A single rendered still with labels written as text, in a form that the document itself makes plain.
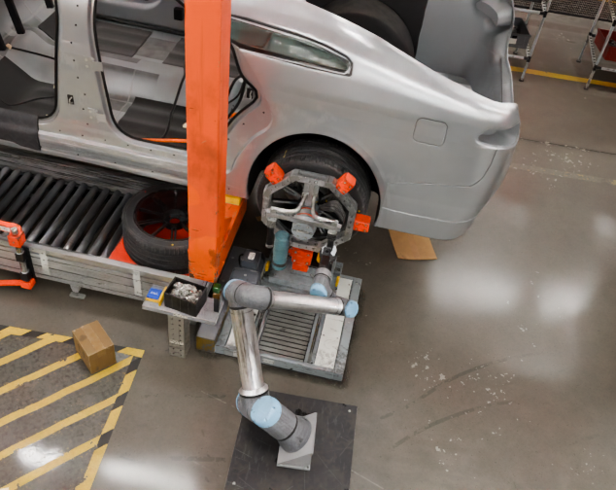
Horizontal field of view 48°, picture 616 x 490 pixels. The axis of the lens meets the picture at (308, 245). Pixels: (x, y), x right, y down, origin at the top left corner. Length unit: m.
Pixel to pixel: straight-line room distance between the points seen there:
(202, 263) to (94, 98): 1.13
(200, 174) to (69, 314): 1.54
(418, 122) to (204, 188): 1.16
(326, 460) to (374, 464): 0.46
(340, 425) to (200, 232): 1.27
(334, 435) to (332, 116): 1.68
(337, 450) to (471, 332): 1.50
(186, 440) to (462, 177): 2.10
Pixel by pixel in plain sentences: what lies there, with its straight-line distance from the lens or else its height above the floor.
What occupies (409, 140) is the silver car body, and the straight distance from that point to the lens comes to 3.74.
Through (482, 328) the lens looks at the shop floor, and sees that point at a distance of 4.79.
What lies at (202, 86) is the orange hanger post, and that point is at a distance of 3.19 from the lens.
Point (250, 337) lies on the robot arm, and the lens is 3.40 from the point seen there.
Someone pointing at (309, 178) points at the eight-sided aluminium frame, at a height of 1.12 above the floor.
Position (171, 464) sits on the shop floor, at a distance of 3.93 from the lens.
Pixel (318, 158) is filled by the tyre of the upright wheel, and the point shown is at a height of 1.18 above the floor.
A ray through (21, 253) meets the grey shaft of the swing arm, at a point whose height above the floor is 0.36.
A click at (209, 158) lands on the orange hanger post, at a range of 3.40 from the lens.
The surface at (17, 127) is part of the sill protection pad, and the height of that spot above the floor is 0.92.
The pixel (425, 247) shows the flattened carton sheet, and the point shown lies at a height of 0.01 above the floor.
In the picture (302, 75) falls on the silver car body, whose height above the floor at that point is 1.64.
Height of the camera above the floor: 3.45
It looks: 43 degrees down
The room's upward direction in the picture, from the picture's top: 8 degrees clockwise
